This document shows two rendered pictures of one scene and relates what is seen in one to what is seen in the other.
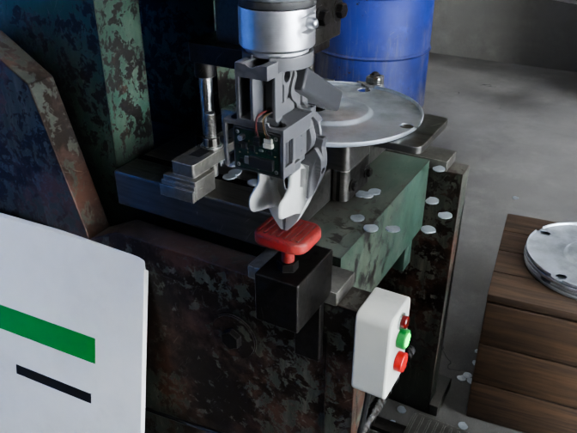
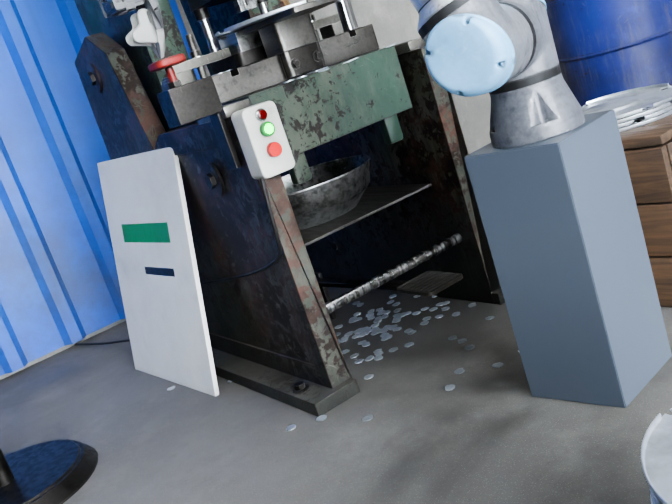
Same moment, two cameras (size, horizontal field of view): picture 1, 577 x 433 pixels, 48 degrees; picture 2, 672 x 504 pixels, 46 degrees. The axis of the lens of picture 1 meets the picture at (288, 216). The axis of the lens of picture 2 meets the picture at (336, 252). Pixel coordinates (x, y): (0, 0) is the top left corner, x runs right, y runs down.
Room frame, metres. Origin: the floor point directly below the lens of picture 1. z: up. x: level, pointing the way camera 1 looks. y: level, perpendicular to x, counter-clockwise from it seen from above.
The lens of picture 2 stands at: (-0.59, -0.96, 0.68)
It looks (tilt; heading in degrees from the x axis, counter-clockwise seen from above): 14 degrees down; 31
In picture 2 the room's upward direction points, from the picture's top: 19 degrees counter-clockwise
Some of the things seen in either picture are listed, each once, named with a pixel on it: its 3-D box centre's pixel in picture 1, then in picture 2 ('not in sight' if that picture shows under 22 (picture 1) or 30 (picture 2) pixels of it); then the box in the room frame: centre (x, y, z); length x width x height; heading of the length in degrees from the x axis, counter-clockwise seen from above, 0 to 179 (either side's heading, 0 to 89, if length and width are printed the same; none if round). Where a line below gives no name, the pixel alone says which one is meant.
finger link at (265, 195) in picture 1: (265, 196); (141, 38); (0.64, 0.03, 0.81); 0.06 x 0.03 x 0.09; 151
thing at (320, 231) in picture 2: not in sight; (314, 217); (1.06, 0.05, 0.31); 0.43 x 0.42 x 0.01; 151
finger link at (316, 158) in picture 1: (304, 159); (149, 6); (0.64, -0.02, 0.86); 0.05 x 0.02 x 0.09; 61
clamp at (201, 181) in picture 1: (208, 146); (193, 58); (0.91, 0.12, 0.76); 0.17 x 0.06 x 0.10; 151
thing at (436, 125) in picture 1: (357, 154); (298, 41); (0.97, -0.11, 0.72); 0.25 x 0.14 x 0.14; 61
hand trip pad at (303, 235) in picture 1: (288, 254); (172, 78); (0.66, 0.00, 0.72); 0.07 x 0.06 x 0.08; 61
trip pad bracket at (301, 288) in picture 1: (294, 316); (200, 127); (0.67, -0.01, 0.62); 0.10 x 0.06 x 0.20; 151
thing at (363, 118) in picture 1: (332, 110); (277, 15); (0.99, -0.07, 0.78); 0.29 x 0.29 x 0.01
